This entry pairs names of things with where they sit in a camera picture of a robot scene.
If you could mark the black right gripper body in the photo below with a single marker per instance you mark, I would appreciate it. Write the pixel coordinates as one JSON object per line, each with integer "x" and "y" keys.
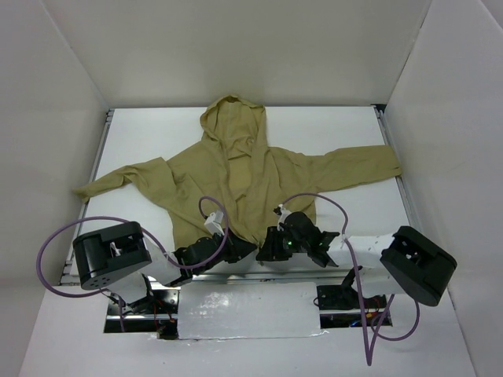
{"x": 273, "y": 243}

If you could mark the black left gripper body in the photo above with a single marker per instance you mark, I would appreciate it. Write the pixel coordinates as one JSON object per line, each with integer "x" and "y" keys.
{"x": 233, "y": 247}

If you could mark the khaki hooded zip jacket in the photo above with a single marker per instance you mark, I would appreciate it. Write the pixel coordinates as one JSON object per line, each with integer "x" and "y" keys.
{"x": 234, "y": 163}

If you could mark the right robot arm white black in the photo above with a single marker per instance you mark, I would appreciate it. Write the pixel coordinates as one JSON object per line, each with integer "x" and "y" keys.
{"x": 403, "y": 262}

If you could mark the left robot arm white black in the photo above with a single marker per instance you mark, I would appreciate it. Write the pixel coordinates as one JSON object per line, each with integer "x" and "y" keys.
{"x": 121, "y": 260}

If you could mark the white foil covered panel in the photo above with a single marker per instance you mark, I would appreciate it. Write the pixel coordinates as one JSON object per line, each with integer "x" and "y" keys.
{"x": 248, "y": 311}

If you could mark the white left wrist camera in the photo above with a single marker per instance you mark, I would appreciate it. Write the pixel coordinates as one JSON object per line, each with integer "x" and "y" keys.
{"x": 213, "y": 223}

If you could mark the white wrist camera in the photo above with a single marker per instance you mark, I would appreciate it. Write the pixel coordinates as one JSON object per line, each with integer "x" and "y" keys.
{"x": 281, "y": 212}
{"x": 213, "y": 223}

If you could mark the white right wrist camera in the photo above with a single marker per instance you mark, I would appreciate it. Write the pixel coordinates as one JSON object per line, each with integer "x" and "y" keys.
{"x": 281, "y": 212}

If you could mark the aluminium table frame rail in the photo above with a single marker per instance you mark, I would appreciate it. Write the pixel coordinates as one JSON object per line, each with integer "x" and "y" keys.
{"x": 135, "y": 135}

